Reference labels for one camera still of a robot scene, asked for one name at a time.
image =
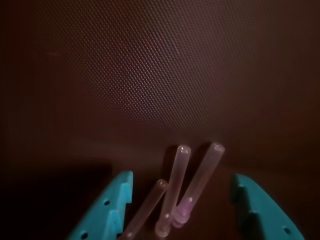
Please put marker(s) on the clear needle cap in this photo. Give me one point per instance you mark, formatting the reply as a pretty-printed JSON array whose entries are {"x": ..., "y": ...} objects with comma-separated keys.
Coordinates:
[
  {"x": 202, "y": 175},
  {"x": 173, "y": 185},
  {"x": 147, "y": 210}
]

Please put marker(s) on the grey table mat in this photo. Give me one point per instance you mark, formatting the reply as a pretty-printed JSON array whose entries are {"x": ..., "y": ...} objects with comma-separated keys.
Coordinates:
[{"x": 150, "y": 75}]

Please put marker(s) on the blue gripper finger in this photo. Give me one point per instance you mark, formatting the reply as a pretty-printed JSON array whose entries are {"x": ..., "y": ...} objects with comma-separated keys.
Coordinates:
[
  {"x": 265, "y": 217},
  {"x": 105, "y": 217}
]

